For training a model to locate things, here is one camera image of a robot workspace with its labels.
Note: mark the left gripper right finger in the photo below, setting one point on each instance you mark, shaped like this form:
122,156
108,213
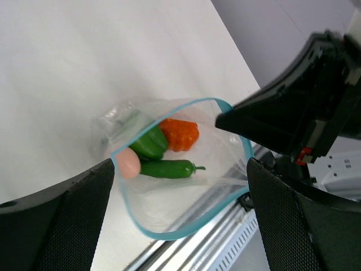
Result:
303,227

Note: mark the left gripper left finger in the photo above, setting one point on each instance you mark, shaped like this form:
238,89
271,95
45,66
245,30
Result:
58,227

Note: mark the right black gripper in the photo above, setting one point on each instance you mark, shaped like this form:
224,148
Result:
321,85

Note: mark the pink toy egg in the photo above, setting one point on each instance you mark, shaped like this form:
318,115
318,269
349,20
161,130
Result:
128,163

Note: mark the green toy chili pepper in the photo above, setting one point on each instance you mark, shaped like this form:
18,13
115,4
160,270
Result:
171,169

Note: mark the orange toy fruit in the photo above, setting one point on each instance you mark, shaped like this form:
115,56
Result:
181,135

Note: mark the green toy bell pepper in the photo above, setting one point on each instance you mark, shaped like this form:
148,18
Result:
152,145

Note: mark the clear zip top bag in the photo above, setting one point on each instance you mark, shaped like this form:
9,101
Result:
170,209

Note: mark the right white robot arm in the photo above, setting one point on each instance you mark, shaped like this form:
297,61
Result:
332,171

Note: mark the white slotted cable duct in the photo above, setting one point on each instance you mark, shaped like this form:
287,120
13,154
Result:
237,243

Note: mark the aluminium mounting rail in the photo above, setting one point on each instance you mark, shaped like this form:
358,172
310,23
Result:
196,251

